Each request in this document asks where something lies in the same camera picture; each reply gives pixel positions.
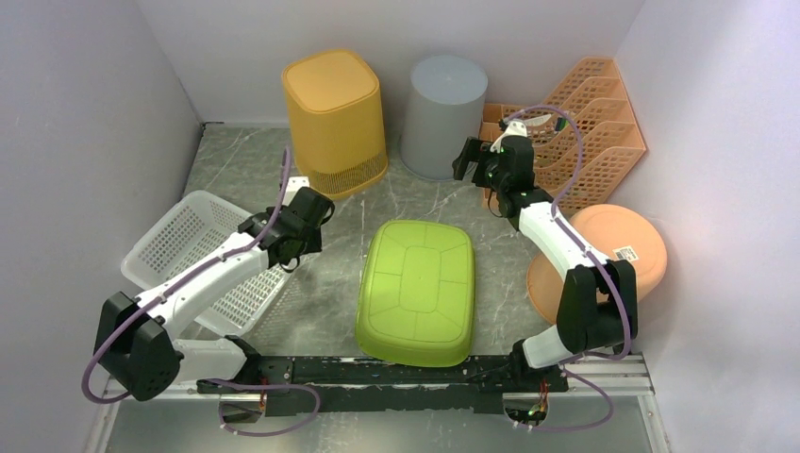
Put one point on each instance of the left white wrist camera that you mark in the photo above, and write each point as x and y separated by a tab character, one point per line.
294	185

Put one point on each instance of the orange mesh file organizer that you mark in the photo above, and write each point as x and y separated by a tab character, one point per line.
610	143

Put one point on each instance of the yellow mesh waste bin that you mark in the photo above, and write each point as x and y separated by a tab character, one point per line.
335	115

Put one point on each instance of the orange plastic bucket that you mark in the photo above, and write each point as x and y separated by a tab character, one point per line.
618	232

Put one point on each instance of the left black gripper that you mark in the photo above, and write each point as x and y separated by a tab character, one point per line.
315	241

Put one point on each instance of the white plastic basket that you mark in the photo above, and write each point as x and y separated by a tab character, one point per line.
189	231

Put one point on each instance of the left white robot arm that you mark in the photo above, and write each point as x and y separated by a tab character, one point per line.
137	341

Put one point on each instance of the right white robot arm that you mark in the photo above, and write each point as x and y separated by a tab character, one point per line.
598	302

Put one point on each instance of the green plastic basin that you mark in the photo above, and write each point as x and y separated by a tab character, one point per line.
416	301

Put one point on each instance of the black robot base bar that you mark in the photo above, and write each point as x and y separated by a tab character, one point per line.
284	386

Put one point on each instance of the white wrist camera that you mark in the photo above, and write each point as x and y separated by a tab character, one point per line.
294	185
514	128

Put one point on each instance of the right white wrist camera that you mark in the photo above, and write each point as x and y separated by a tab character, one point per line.
514	128

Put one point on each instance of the grey plastic bin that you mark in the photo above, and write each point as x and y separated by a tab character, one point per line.
445	104

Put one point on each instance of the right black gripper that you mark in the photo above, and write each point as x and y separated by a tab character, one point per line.
473	151

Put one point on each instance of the aluminium rail frame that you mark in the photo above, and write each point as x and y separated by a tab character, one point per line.
603	374

